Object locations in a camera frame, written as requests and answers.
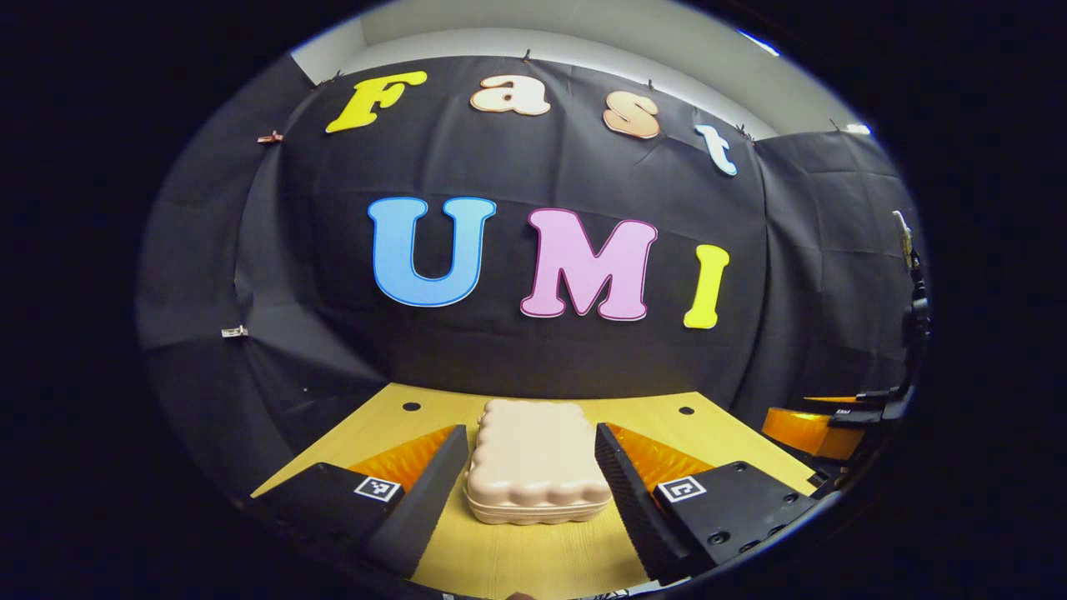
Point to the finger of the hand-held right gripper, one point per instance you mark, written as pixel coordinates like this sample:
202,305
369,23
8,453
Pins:
871,397
809,433

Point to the dark stand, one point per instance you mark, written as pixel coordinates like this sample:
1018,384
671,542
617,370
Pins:
917,308

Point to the silver metal clip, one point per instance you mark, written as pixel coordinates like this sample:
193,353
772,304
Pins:
234,332

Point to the red clip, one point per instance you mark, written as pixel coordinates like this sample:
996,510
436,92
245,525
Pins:
269,137

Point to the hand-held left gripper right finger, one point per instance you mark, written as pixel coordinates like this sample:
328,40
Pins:
629,500

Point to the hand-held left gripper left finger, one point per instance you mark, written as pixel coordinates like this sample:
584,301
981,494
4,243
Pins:
429,500

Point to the pink suitcase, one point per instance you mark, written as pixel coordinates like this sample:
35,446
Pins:
533,458

